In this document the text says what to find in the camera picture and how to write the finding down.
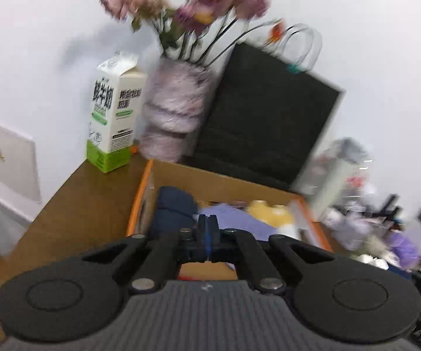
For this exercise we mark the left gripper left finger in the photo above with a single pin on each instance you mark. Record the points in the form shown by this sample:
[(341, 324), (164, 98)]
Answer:
[(168, 253)]

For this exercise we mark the purple cloth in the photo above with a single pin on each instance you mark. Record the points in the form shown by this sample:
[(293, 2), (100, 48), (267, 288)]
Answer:
[(230, 217)]

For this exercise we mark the pink ribbed vase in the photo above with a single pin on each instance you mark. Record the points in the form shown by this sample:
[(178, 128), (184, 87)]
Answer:
[(175, 101)]

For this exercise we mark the red cardboard box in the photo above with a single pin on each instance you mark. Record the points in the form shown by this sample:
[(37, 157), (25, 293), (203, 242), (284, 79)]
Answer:
[(312, 264)]

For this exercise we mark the black paper bag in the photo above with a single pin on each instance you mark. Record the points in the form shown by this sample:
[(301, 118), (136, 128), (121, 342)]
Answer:
[(264, 120)]

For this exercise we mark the white thermos bottle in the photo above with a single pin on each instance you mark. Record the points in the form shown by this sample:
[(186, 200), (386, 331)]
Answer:
[(325, 175)]

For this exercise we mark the yellow white plush toy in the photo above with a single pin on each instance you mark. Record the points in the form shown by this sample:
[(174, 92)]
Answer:
[(277, 216)]

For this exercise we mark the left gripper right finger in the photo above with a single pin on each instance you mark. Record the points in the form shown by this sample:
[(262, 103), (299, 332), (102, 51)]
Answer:
[(243, 251)]

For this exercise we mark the navy blue pouch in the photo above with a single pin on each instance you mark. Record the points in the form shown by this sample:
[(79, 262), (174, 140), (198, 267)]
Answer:
[(175, 209)]

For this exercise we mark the white green milk carton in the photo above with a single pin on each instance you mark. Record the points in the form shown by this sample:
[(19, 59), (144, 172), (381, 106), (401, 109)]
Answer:
[(116, 102)]

